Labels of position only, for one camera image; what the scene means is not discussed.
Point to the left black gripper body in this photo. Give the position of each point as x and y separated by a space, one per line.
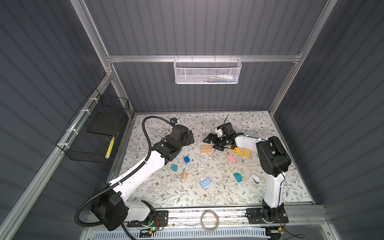
186 141

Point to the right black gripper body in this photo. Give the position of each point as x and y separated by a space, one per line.
220 142

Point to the natural wood block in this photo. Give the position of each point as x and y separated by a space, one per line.
207 149

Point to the light blue block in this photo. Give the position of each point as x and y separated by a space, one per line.
205 183

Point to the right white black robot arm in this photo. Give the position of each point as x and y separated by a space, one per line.
274 160

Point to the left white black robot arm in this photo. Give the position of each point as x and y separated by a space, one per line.
113 208

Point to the pink block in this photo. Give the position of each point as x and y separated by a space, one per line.
232 159

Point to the dark blue cube block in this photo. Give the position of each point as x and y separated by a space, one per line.
187 160

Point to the teal cube block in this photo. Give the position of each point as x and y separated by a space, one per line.
174 168

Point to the teal green block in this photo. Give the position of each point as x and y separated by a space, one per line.
238 177

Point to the yellow calculator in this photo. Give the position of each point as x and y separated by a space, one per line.
243 152

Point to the small white device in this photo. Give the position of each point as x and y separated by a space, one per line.
255 178

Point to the markers in white basket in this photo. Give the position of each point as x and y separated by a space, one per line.
229 79

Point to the clear tape roll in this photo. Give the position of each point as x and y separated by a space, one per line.
213 224

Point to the yellow marker pen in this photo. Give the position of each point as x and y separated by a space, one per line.
110 148

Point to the black pad in basket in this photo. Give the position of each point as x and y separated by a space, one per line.
105 124

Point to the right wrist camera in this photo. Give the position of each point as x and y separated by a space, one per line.
219 131

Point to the white wire mesh basket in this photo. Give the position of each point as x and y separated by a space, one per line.
190 71

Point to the black wire basket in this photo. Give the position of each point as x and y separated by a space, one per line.
78 144

